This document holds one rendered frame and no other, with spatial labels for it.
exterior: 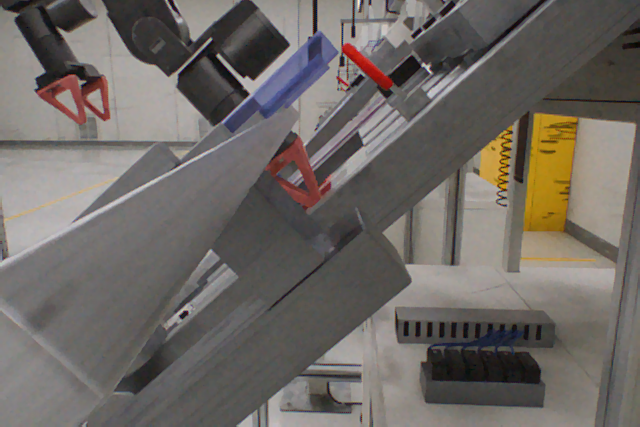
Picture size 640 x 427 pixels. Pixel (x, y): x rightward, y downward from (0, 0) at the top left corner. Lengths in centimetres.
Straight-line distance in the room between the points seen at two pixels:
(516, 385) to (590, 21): 47
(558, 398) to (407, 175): 46
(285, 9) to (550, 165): 656
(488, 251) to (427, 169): 165
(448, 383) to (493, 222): 139
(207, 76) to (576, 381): 68
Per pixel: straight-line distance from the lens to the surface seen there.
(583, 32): 49
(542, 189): 396
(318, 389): 180
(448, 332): 87
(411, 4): 189
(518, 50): 47
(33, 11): 99
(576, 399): 82
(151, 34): 52
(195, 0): 979
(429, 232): 201
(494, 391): 74
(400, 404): 73
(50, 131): 1094
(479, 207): 202
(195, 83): 53
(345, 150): 113
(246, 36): 53
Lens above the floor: 104
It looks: 12 degrees down
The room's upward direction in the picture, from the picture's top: straight up
